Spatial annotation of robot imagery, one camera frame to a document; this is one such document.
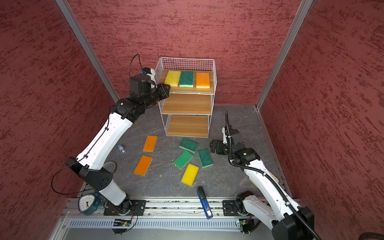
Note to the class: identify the left circuit board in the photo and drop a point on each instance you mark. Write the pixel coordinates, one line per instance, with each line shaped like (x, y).
(122, 223)

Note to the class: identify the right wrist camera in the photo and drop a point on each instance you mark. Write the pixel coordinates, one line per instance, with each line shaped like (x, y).
(234, 133)

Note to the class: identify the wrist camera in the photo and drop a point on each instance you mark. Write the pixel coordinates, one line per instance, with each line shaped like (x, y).
(151, 73)
(234, 133)

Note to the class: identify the bottom wooden shelf board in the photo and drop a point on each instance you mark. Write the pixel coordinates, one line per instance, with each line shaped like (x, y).
(188, 126)

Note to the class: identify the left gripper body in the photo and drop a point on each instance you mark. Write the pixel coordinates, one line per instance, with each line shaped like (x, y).
(156, 94)

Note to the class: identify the yellow sponge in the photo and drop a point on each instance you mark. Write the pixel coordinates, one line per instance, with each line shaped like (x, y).
(173, 78)
(190, 175)

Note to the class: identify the right circuit board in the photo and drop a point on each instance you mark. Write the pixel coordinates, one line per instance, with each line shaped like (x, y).
(246, 225)

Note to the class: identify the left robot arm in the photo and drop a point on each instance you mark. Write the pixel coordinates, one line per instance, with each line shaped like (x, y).
(88, 165)

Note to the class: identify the top wooden shelf board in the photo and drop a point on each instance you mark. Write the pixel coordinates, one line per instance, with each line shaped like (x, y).
(161, 76)

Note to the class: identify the teal alarm clock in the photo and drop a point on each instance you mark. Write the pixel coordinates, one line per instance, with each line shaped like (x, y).
(89, 203)

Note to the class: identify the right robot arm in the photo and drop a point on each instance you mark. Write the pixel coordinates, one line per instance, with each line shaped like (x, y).
(286, 219)

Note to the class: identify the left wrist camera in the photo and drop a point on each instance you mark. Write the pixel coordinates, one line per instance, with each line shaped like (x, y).
(151, 73)

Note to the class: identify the dark green sponge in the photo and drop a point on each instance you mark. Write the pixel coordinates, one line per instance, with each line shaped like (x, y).
(186, 79)
(189, 145)
(205, 158)

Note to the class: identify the orange sponge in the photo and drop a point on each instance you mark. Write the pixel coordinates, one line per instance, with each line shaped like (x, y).
(143, 165)
(203, 80)
(150, 143)

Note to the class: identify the bright green sponge middle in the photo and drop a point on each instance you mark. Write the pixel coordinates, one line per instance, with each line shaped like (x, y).
(183, 159)

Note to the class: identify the circuit board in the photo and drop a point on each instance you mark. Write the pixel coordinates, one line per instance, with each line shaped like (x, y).
(246, 225)
(122, 223)

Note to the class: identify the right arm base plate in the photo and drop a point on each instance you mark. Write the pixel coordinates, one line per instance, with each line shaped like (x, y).
(232, 208)

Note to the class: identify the middle wooden shelf board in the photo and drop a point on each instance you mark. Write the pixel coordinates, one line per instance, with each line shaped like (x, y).
(187, 104)

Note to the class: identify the wooden shelf board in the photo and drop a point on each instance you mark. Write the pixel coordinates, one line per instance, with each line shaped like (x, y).
(161, 76)
(188, 126)
(187, 104)

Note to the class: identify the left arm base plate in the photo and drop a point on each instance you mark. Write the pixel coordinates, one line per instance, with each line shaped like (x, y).
(127, 208)

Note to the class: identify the blue black stapler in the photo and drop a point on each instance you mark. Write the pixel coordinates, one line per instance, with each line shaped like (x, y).
(204, 202)

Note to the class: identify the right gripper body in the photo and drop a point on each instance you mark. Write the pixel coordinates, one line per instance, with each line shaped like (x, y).
(223, 148)

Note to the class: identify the aluminium mounting rail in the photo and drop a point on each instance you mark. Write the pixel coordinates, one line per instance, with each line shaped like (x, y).
(155, 208)

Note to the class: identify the white wire shelf rack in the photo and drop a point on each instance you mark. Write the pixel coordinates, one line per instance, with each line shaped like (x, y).
(180, 64)

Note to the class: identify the dark green sponge top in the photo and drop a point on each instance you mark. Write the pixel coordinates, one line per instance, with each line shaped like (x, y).
(189, 145)

